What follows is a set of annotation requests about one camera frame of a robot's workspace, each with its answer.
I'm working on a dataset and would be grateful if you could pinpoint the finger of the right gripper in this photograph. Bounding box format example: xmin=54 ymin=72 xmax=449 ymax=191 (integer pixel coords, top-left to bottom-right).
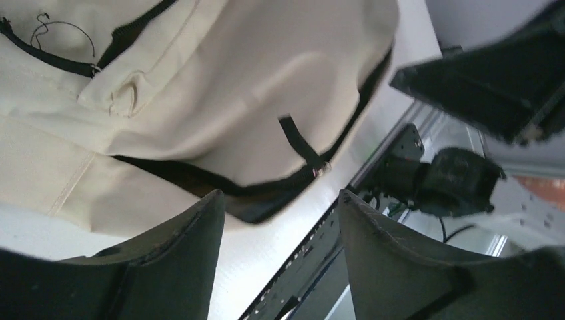
xmin=390 ymin=2 xmax=564 ymax=145

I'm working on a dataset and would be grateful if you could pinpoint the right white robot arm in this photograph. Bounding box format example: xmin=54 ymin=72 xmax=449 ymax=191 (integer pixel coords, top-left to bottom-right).
xmin=378 ymin=1 xmax=564 ymax=247

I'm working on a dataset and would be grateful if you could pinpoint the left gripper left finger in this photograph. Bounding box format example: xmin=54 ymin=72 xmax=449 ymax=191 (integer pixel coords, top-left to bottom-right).
xmin=1 ymin=191 xmax=225 ymax=319

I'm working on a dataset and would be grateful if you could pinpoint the beige canvas student bag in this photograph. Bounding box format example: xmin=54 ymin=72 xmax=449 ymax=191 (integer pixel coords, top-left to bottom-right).
xmin=1 ymin=1 xmax=400 ymax=236

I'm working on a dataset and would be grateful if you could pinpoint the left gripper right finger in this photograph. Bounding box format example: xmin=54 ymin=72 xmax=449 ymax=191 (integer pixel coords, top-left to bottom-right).
xmin=337 ymin=190 xmax=564 ymax=319

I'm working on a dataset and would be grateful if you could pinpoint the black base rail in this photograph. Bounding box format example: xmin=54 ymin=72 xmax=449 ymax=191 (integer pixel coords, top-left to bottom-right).
xmin=238 ymin=123 xmax=427 ymax=320

